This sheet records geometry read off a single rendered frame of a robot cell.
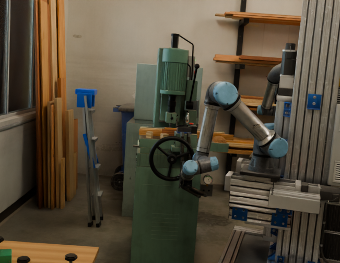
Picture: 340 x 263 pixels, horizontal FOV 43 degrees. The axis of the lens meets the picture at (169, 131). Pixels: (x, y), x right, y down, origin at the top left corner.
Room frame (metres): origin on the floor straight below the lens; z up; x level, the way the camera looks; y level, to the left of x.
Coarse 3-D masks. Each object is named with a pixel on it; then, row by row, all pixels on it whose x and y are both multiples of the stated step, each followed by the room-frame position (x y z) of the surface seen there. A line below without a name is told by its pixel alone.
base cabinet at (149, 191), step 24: (144, 168) 2.83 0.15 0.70; (168, 168) 2.84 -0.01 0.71; (144, 192) 2.82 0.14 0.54; (168, 192) 2.84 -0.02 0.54; (144, 216) 2.82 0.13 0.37; (168, 216) 2.84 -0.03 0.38; (192, 216) 2.85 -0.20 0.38; (144, 240) 2.83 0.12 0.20; (168, 240) 2.84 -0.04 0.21; (192, 240) 2.85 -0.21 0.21
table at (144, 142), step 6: (144, 138) 2.83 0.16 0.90; (156, 138) 2.87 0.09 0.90; (144, 144) 2.82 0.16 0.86; (150, 144) 2.83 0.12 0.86; (162, 144) 2.83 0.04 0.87; (168, 144) 2.84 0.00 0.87; (216, 144) 2.86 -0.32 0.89; (222, 144) 2.86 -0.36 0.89; (228, 144) 2.87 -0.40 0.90; (174, 150) 2.74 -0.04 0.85; (186, 150) 2.75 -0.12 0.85; (210, 150) 2.86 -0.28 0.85; (216, 150) 2.86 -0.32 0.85; (222, 150) 2.86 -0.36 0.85
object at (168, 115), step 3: (168, 114) 2.95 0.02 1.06; (171, 114) 2.95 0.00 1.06; (174, 114) 2.95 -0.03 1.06; (165, 117) 3.06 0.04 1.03; (168, 117) 2.95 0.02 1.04; (174, 117) 2.95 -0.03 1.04; (165, 120) 3.04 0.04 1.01; (168, 120) 2.95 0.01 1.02; (171, 120) 2.95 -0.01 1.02; (174, 120) 2.95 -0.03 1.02; (171, 123) 3.00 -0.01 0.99; (174, 123) 2.96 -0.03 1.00
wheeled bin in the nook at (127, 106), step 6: (114, 108) 4.76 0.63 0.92; (120, 108) 4.68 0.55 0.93; (126, 108) 4.67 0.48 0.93; (132, 108) 4.68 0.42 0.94; (126, 114) 4.70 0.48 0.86; (132, 114) 4.70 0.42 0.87; (126, 120) 4.70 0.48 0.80; (120, 168) 5.11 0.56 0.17; (114, 174) 4.72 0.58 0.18; (120, 174) 4.71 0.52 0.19; (114, 180) 4.72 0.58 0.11; (120, 180) 4.71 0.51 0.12; (114, 186) 4.71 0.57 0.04; (120, 186) 4.72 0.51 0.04
